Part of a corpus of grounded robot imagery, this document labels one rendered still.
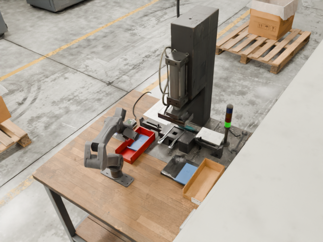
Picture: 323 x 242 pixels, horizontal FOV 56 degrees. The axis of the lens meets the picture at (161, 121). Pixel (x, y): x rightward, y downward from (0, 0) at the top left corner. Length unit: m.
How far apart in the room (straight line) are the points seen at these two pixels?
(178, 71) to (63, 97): 2.71
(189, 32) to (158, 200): 0.86
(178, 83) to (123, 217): 0.73
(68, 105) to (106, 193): 2.34
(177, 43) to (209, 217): 1.06
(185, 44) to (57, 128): 2.36
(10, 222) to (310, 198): 2.55
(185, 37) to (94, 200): 0.95
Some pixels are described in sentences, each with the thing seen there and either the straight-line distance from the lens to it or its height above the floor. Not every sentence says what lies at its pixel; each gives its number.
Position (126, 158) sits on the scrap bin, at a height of 0.93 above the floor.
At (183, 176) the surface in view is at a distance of 1.69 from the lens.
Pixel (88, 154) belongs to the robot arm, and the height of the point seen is 1.26.
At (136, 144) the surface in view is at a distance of 1.90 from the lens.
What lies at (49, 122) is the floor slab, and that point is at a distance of 3.73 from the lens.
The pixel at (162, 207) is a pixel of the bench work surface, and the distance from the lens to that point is 1.61.
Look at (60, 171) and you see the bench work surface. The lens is 1.87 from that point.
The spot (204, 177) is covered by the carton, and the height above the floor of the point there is 0.91.
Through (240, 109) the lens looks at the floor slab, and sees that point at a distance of 3.65.
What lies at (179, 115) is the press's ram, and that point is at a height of 1.18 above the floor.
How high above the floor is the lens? 2.25
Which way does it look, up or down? 41 degrees down
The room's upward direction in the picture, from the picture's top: 3 degrees counter-clockwise
